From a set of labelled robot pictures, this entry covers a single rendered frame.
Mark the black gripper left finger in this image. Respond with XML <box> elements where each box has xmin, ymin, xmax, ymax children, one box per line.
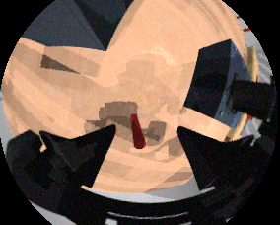
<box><xmin>39</xmin><ymin>124</ymin><xmax>116</xmax><ymax>188</ymax></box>

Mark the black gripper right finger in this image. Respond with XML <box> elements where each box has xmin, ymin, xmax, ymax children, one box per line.
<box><xmin>176</xmin><ymin>126</ymin><xmax>255</xmax><ymax>191</ymax></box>

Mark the dark red peg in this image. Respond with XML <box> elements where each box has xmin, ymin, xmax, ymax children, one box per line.
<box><xmin>131</xmin><ymin>114</ymin><xmax>146</xmax><ymax>149</ymax></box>

